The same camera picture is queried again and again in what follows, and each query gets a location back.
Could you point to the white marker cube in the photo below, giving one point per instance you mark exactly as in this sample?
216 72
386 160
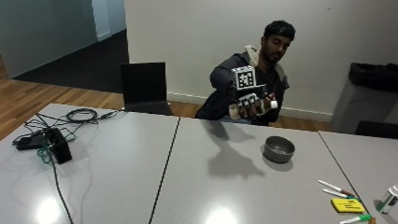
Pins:
244 77

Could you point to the grey metal bowl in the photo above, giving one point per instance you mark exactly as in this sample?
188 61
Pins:
278 150

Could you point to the black box device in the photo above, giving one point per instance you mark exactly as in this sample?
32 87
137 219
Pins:
60 146

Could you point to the black chair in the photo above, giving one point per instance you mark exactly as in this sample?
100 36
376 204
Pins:
144 84
377 129

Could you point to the small flat black device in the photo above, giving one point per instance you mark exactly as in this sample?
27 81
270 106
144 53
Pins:
28 143

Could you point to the grey bin with black bag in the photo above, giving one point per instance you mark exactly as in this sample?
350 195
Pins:
365 99

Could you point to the white marker with red cap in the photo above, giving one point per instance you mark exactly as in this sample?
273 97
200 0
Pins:
332 186

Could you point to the the person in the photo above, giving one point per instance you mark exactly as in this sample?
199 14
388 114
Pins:
265 74

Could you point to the yellow sponge eraser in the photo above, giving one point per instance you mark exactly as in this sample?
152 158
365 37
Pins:
348 205

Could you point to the dark bottle with white cap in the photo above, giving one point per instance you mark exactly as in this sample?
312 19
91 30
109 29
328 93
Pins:
273 104

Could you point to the white bottle with green label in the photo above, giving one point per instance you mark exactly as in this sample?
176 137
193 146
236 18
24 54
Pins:
389 199

